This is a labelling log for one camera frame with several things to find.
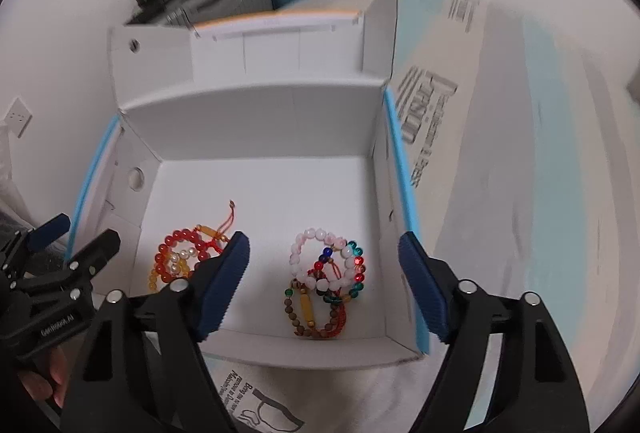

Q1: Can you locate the white pearl bracelet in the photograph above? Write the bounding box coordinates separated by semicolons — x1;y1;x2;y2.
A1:
169;249;196;271

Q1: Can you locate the red cord bracelet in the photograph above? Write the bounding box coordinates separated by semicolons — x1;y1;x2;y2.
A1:
197;199;238;246

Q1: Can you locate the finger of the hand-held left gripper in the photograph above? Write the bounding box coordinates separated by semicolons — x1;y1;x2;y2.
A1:
0;213;72;270
20;229;122;295

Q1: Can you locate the white wall socket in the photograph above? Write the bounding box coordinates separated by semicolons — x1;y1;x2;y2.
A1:
2;97;33;136

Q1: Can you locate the multicolour glass bead bracelet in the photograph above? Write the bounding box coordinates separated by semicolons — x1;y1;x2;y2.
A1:
312;239;368;306

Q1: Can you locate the person's left hand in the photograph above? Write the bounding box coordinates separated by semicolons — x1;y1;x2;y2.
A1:
17;345;68;410

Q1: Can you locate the brown wooden bead bracelet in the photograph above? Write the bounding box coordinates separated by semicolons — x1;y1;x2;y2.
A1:
281;280;348;341

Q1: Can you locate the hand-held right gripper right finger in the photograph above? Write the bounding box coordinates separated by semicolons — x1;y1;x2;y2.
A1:
397;231;591;433

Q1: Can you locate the yellow bead bracelet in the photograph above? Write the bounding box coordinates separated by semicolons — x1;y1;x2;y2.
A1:
146;255;193;294

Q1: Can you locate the red bead bracelet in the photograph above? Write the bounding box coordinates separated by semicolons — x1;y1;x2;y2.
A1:
159;227;221;266

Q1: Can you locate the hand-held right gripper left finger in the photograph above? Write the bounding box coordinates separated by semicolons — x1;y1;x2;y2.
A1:
60;231;251;433

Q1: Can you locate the white cardboard box blue trim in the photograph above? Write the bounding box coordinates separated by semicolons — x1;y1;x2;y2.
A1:
65;0;431;370

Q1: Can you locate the pink bead bracelet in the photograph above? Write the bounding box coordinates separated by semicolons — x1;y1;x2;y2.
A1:
289;227;357;292

